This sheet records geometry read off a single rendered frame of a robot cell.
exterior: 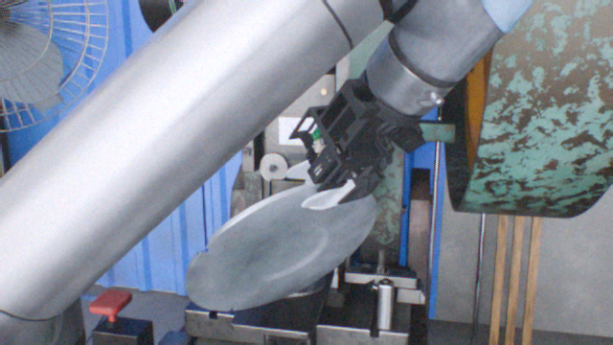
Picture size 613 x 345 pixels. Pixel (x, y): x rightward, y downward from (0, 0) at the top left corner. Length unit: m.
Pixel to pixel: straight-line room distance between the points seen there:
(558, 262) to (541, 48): 1.86
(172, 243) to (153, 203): 2.29
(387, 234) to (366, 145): 0.75
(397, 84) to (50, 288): 0.30
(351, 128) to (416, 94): 0.08
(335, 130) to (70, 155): 0.29
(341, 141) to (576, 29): 0.28
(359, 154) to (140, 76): 0.29
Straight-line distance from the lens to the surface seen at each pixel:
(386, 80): 0.44
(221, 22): 0.24
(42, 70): 1.45
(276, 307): 0.91
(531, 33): 0.61
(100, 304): 1.02
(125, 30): 2.44
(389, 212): 1.23
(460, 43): 0.41
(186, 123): 0.24
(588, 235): 2.40
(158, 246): 2.60
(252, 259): 0.70
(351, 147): 0.49
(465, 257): 2.34
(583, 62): 0.63
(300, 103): 0.93
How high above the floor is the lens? 1.22
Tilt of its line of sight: 14 degrees down
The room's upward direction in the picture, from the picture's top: straight up
